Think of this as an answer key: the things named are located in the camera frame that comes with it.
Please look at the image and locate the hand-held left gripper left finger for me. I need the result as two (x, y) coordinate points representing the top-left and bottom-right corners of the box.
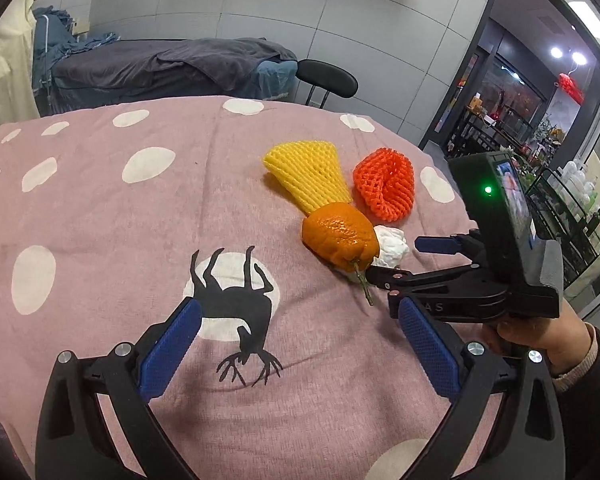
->
(35, 297), (204, 480)

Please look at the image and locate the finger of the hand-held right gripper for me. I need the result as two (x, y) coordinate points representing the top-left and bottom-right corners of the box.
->
(366, 260), (486, 292)
(415, 230), (487, 263)

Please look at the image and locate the black wire rack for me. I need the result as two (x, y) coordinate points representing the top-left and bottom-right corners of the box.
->
(526, 165), (600, 288)

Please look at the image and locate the pink polka dot blanket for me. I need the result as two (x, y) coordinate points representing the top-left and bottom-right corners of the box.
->
(0, 95), (531, 480)

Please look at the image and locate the pile of blue cloths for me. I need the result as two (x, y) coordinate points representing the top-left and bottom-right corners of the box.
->
(31, 6), (122, 88)

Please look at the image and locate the grey blanket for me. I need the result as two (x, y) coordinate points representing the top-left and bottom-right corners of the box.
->
(50, 37), (299, 107)

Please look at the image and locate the person's right forearm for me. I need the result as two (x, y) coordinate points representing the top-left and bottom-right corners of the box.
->
(550, 322), (600, 396)

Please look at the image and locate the person's right hand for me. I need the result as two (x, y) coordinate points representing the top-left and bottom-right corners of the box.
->
(497, 305), (594, 376)

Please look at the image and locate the white tissue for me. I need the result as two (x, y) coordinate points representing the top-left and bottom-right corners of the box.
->
(371, 225), (411, 269)

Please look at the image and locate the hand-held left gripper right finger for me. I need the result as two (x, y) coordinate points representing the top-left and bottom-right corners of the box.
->
(399, 299), (566, 480)

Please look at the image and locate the red lantern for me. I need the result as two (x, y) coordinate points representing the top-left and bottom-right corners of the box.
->
(558, 72), (586, 107)

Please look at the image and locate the black round stool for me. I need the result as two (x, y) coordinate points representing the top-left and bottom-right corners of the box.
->
(296, 59), (359, 109)

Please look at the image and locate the yellow foam fruit net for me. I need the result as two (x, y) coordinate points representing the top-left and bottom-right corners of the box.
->
(263, 141), (353, 216)

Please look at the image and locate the orange foam fruit net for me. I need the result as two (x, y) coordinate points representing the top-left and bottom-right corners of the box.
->
(352, 146), (415, 225)

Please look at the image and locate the cream curtain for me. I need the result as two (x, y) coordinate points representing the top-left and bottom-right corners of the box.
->
(0, 0), (39, 132)

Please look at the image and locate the orange fruit with stem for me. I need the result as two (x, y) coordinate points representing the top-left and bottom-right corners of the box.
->
(301, 202), (382, 307)

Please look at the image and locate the light blue bed cover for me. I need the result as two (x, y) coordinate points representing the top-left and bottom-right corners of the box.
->
(256, 60), (299, 102)

